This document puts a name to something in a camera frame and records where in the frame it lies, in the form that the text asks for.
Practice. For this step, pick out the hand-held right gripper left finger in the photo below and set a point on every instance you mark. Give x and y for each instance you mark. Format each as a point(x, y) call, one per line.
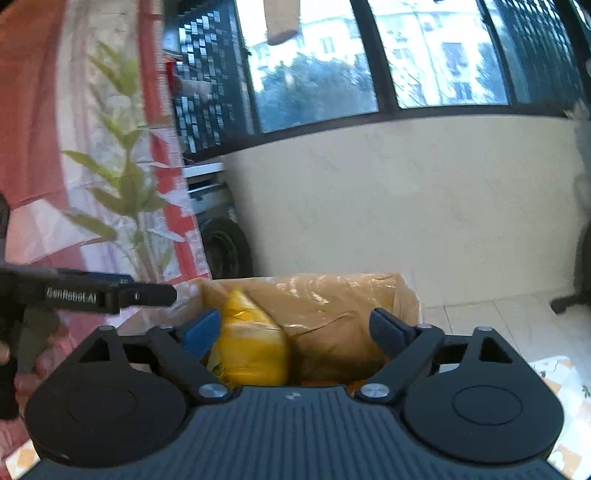
point(203, 330)

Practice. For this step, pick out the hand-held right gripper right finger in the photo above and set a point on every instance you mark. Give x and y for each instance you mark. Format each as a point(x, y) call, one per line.
point(388, 332)

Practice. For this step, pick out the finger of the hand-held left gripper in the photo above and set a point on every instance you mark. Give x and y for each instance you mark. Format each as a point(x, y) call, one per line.
point(97, 277)
point(147, 295)

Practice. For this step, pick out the yellow snack packet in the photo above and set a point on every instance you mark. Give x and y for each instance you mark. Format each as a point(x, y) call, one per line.
point(254, 341)

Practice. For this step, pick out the brown cardboard box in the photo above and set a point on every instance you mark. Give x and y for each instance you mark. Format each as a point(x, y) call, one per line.
point(332, 314)

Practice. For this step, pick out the black tyre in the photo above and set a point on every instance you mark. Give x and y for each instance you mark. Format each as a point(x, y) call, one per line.
point(226, 249)

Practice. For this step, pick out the white appliance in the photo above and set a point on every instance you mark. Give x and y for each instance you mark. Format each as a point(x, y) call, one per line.
point(207, 184)

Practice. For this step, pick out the red white printed curtain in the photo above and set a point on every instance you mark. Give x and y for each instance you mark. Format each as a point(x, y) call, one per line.
point(46, 115)

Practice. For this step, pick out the checked floral tablecloth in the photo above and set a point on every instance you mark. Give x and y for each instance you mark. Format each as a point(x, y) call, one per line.
point(568, 383)

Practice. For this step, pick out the black chair base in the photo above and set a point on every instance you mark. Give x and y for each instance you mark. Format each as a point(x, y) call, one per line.
point(582, 258)

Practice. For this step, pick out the black window grille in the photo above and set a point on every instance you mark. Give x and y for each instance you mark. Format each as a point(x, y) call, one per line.
point(203, 69)

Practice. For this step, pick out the black framed window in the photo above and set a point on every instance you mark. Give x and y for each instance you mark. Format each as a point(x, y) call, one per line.
point(323, 83)

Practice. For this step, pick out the brown hanging cardboard piece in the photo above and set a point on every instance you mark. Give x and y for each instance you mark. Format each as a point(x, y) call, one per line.
point(281, 21)

